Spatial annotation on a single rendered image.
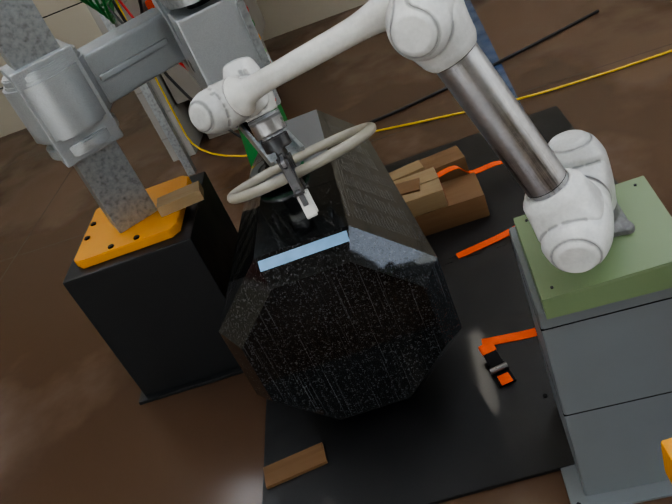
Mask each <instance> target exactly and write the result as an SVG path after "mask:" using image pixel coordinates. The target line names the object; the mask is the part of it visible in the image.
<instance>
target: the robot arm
mask: <svg viewBox="0 0 672 504"><path fill-rule="evenodd" d="M385 31H386V32H387V36H388V39H389V41H390V43H391V45H392V46H393V48H394V49H395V50H396V51H397V52H398V53H399V54H400V55H402V56H403V57H405V58H407V59H409V60H412V61H414V62H415V63H416V64H418V65H419V66H420V67H422V68H423V69H424V70H426V71H428V72H431V73H436V74H437V75H438V76H439V78H440V79H441V80H442V82H443V83H444V84H445V86H446V87H447V88H448V90H449V91H450V92H451V94H452V95H453V96H454V98H455V99H456V100H457V102H458V103H459V105H460V106H461V107H462V109H463V110H464V111H465V113H466V114H467V115H468V117H469V118H470V119H471V121H472V122H473V123H474V125H475V126H476V127H477V129H478V130H479V131H480V133H481V134H482V135H483V137H484V138H485V140H486V141H487V142H488V144H489V145H490V146H491V148H492V149H493V150H494V152H495V153H496V154H497V156H498V157H499V158H500V160H501V161H502V162H503V164H504V165H505V166H506V168H507V169H508V171H509V172H510V173H511V175H512V176H513V177H514V179H515V180H516V181H517V183H518V184H519V185H520V187H521V188H522V189H523V191H524V192H525V197H524V202H523V210H524V212H525V214H526V216H527V218H528V220H529V222H530V224H531V226H532V228H533V230H534V232H535V234H536V236H537V239H538V241H539V242H540V243H541V250H542V252H543V254H544V255H545V257H546V258H547V259H548V260H549V262H550V263H551V264H553V265H554V266H555V267H556V268H558V269H559V270H561V271H564V272H570V273H582V272H586V271H588V270H590V269H592V268H594V267H595V266H596V265H597V264H600V263H601V262H602V261H603V260H604V258H605V257H606V255H607V254H608V252H609V250H610V248H611V246H612V242H613V238H614V237H617V236H621V235H629V234H632V233H633V232H634V231H635V226H634V224H633V223H632V222H630V221H629V220H628V219H627V217H626V216H625V214H624V212H623V211H622V209H621V208H620V206H619V204H618V202H617V199H616V191H615V184H614V178H613V173H612V169H611V165H610V161H609V158H608V155H607V152H606V150H605V148H604V146H603V145H602V144H601V143H600V141H599V140H598V139H597V138H596V137H595V136H593V135H592V134H591V133H588V132H585V131H583V130H569V131H565V132H562V133H560V134H558V135H556V136H554V137H553V138H552V139H551V140H550V142H548V144H547V142H546V141H545V139H544V138H543V136H542V135H541V134H540V132H539V131H538V129H537V128H536V126H535V125H534V124H533V122H532V121H531V119H530V118H529V116H528V115H527V114H526V112H525V111H524V109H523V108H522V106H521V105H520V104H519V102H518V101H517V99H516V98H515V96H514V95H513V93H512V92H511V91H510V89H509V88H508V86H507V85H506V83H505V82H504V81H503V79H502V78H501V76H500V75H499V73H498V72H497V71H496V69H495V68H494V66H493V65H492V63H491V62H490V61H489V59H488V58H487V56H486V55H485V53H484V52H483V51H482V49H481V48H480V46H479V45H478V43H477V42H476V41H477V33H476V28H475V26H474V24H473V22H472V19H471V17H470V15H469V13H468V10H467V8H466V5H465V3H464V0H369V1H368V2H367V3H366V4H365V5H363V6H362V7H361V8H360V9H359V10H357V11H356V12H355V13H353V14H352V15H351V16H349V17H348V18H346V19H345V20H343V21H342V22H340V23H338V24H337V25H335V26H333V27H332V28H330V29H328V30H327V31H325V32H323V33H322V34H320V35H318V36H316V37H315V38H313V39H311V40H310V41H308V42H306V43H305V44H303V45H301V46H299V47H298V48H296V49H294V50H293V51H291V52H289V53H288V54H286V55H284V56H283V57H281V58H279V59H277V60H276V61H274V62H272V63H271V64H269V65H267V66H265V67H264V68H262V69H260V67H259V66H258V65H257V64H256V63H255V61H254V60H253V59H251V58H250V57H241V58H237V59H235V60H233V61H231V62H229V63H227V64H226V65H225V66H224V67H223V80H221V81H218V82H216V83H214V84H211V85H209V86H208V87H207V88H206V89H204V90H202V91H201V92H199V93H198V94H197V95H196V96H195V97H194V98H193V99H192V101H191V103H190V105H189V110H188V112H189V116H190V120H191V122H192V124H193V125H194V126H195V127H196V128H197V130H199V131H200V132H202V133H205V134H220V133H223V132H225V131H228V130H230V129H232V128H234V127H237V126H239V125H241V124H242V123H244V122H245V121H246V122H247V123H248V126H249V127H250V129H251V131H252V133H253V135H254V137H255V139H256V141H260V140H262V142H261V143H262V144H261V145H262V147H263V149H264V151H265V153H266V154H267V155H269V154H272V153H274V152H275V153H276V156H277V159H276V161H277V163H278V166H279V167H280V168H281V170H282V172H283V174H284V176H285V178H286V179H287V181H288V183H289V185H290V187H291V189H292V191H293V194H294V196H293V197H294V198H296V197H297V199H298V201H299V203H300V205H301V207H302V209H303V211H304V213H305V215H306V217H307V219H310V218H312V217H314V216H316V215H318V213H317V212H318V211H319V210H318V208H317V207H316V205H315V203H314V201H313V199H312V197H311V195H310V193H309V191H308V188H309V186H308V185H307V186H306V183H305V182H304V180H303V178H302V177H301V178H298V176H297V174H296V172H295V167H297V166H296V163H295V162H294V160H293V156H292V154H291V152H288V151H287V149H286V148H285V147H286V146H288V145H289V144H291V142H292V141H291V139H290V137H289V135H288V133H287V131H284V130H283V129H284V128H286V126H287V125H286V124H285V122H284V119H283V117H282V115H281V113H280V110H279V109H278V107H277V104H276V101H275V96H274V93H273V91H272V90H274V89H275V88H277V87H279V86H281V85H282V84H284V83H286V82H288V81H290V80H292V79H294V78H295V77H297V76H299V75H301V74H303V73H305V72H307V71H309V70H310V69H312V68H314V67H316V66H318V65H320V64H322V63H324V62H325V61H327V60H329V59H331V58H333V57H335V56H337V55H338V54H340V53H342V52H344V51H346V50H348V49H349V48H351V47H353V46H355V45H357V44H359V43H361V42H363V41H365V40H367V39H369V38H371V37H373V36H375V35H378V34H380V33H382V32H385ZM276 108H277V109H276ZM274 109H275V110H274ZM272 110H273V111H272ZM270 111H271V112H270ZM268 112H269V113H268ZM266 113H267V114H266ZM264 114H265V115H264Z"/></svg>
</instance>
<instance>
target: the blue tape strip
mask: <svg viewBox="0 0 672 504"><path fill-rule="evenodd" d="M348 241H349V238H348V234H347V231H343V232H340V233H337V234H334V235H331V236H329V237H326V238H323V239H320V240H317V241H314V242H312V243H309V244H306V245H303V246H300V247H297V248H295V249H292V250H289V251H286V252H283V253H280V254H278V255H275V256H272V257H269V258H266V259H263V260H261V261H258V264H259V268H260V271H261V272H263V271H265V270H268V269H271V268H274V267H277V266H280V265H283V264H285V263H288V262H291V261H294V260H297V259H300V258H302V257H305V256H308V255H311V254H314V253H317V252H320V251H322V250H325V249H328V248H331V247H334V246H337V245H340V244H342V243H345V242H348Z"/></svg>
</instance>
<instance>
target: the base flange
mask: <svg viewBox="0 0 672 504"><path fill-rule="evenodd" d="M191 183H192V182H191V180H190V178H189V177H188V176H180V177H177V178H174V179H172V180H169V181H166V182H163V183H161V184H158V185H155V186H152V187H150V188H147V189H145V190H146V191H147V193H148V195H149V196H150V198H151V200H152V201H153V203H154V205H155V206H156V208H157V198H159V197H161V196H163V195H166V194H168V193H170V192H173V191H175V190H177V189H180V188H182V187H184V186H187V185H189V184H191ZM185 210H186V208H183V209H181V210H179V211H176V212H174V213H172V214H169V215H167V216H165V217H161V215H160V214H159V212H158V210H157V211H156V212H155V213H153V214H152V215H150V216H148V217H147V218H145V219H144V220H142V221H140V222H139V223H137V224H136V225H134V226H132V227H131V228H129V229H127V230H126V231H124V232H123V233H119V232H118V230H117V229H116V228H115V227H114V226H113V225H112V224H111V223H110V222H109V220H108V219H107V217H106V216H105V214H104V213H103V211H102V210H101V208H100V207H99V208H98V209H97V210H96V211H95V213H94V216H93V218H92V220H91V222H90V225H89V227H88V229H87V232H86V234H85V236H84V238H83V241H82V243H81V245H80V247H79V250H78V252H77V254H76V256H75V259H74V262H75V263H76V264H77V266H78V267H80V268H84V269H85V268H87V267H90V266H93V265H96V264H99V263H102V262H104V261H107V260H110V259H113V258H116V257H119V256H122V255H124V254H127V253H130V252H133V251H136V250H139V249H141V248H144V247H147V246H150V245H153V244H156V243H159V242H161V241H164V240H167V239H170V238H173V237H174V236H175V235H176V234H177V233H179V232H180V231H181V227H182V223H183V219H184V215H185Z"/></svg>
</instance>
